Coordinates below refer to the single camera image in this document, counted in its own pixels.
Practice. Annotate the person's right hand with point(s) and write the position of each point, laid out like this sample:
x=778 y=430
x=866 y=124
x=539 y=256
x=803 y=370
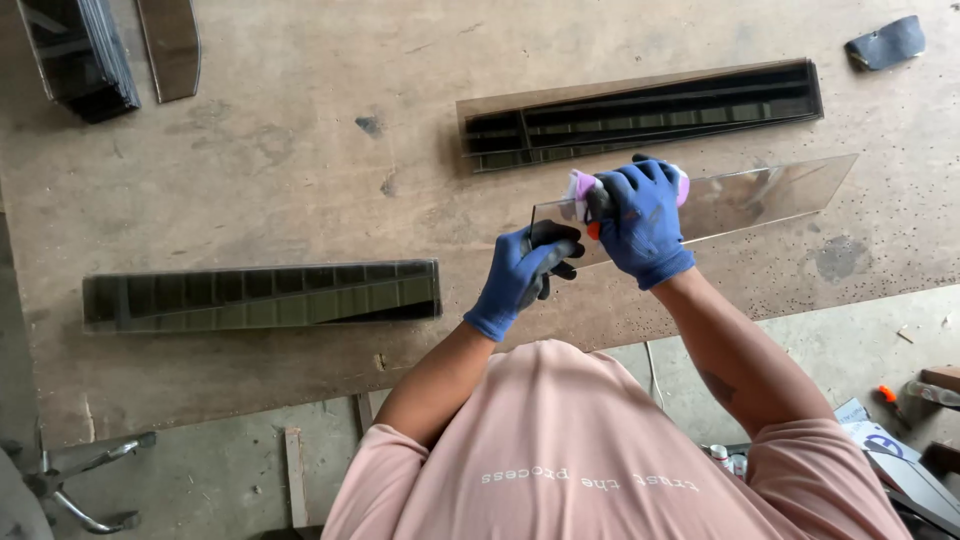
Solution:
x=641 y=225

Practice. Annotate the person's left hand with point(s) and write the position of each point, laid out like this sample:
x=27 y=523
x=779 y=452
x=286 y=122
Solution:
x=510 y=277

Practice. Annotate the person's left fingers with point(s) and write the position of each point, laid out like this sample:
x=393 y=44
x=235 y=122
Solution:
x=556 y=251

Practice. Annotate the pink sanding pad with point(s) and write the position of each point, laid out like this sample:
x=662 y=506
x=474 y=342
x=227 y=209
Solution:
x=579 y=184

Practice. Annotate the clear glass strip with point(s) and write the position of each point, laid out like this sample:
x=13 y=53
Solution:
x=757 y=196

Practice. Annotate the long stack of tinted glass strips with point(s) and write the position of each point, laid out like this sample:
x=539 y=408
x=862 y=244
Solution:
x=645 y=112

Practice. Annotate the person's pink shirt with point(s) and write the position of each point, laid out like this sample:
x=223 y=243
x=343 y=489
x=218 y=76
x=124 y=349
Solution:
x=585 y=465

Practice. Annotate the small white tube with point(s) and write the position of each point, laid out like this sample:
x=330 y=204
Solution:
x=720 y=457

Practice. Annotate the short stack of tinted glass strips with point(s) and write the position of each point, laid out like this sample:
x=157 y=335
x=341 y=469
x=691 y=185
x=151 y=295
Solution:
x=255 y=296

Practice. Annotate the wooden slat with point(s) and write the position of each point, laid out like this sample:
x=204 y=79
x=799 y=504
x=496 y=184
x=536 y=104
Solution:
x=296 y=480

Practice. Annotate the grey sandpaper scrap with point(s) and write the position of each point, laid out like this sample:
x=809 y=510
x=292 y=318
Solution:
x=886 y=43

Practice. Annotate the white and blue cardboard box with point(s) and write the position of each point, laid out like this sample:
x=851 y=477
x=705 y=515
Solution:
x=900 y=457

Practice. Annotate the clear plastic bottle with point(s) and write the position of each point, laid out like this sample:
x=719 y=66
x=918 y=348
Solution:
x=934 y=393

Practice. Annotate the wooden block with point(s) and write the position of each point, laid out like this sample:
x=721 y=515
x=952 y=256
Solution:
x=943 y=375

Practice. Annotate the curved tinted glass piece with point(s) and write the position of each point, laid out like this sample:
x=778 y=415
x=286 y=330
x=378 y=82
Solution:
x=171 y=45

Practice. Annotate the leaning stack of dark glass panes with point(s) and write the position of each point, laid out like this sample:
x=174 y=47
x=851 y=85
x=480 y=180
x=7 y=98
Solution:
x=82 y=52

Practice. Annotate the chrome chair base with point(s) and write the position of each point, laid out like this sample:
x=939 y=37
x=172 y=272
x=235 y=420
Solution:
x=75 y=469

